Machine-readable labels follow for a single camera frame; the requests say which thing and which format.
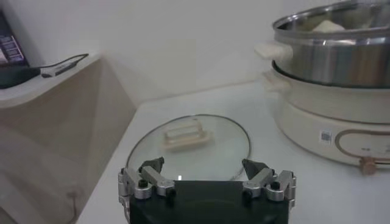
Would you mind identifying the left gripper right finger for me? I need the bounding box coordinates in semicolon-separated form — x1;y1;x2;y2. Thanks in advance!
242;158;297;203

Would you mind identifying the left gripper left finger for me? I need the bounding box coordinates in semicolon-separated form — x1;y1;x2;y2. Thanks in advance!
118;156;177;201

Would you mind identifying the round glass pot lid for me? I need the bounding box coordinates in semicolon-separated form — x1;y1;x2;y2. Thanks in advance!
126;114;252;183

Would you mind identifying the stainless steel steamer basket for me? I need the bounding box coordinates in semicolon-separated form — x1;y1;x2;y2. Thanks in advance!
254;0;390;89

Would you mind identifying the cream electric cooker base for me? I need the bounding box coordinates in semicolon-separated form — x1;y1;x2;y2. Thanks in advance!
262;68;390;177

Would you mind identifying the white side table with mouse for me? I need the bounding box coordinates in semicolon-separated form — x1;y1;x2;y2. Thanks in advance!
0;53;137;224

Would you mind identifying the small grey usb dongle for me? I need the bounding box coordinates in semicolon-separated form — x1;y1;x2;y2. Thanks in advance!
40;60;77;79

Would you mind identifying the black computer mouse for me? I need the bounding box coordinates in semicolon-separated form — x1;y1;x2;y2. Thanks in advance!
0;66;42;90

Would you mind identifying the black laptop with dark screen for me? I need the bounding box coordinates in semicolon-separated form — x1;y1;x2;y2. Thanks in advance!
0;10;30;68

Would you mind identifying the black dongle cable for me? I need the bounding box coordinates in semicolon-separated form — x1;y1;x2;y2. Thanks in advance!
38;53;90;69

